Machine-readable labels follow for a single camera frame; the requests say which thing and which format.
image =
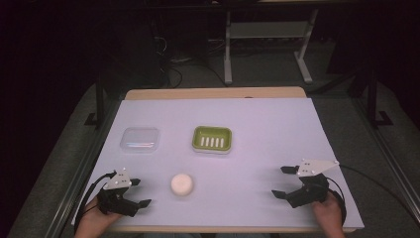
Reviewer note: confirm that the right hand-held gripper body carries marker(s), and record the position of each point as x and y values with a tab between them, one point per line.
308	190

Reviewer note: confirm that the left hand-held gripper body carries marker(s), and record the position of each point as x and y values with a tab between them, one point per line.
115	200

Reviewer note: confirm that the round white soap bar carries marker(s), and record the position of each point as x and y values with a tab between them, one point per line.
182	184

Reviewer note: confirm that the clear plastic lid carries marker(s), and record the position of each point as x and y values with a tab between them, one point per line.
140	140

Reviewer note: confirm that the green soap dish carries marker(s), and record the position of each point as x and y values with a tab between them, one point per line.
212	140

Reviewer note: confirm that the person's left hand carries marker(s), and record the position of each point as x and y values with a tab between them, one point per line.
95	219

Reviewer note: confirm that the person's right hand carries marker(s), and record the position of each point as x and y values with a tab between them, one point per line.
327	211

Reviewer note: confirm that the pale lavender table sheet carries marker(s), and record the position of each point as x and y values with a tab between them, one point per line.
247	172

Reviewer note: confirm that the black metal stand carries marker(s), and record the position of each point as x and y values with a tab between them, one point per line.
372	99
99	102

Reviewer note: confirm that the white metal stand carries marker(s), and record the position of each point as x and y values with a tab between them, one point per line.
227	49

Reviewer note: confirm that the aluminium rail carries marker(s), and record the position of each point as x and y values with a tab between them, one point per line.
389	155
82	172

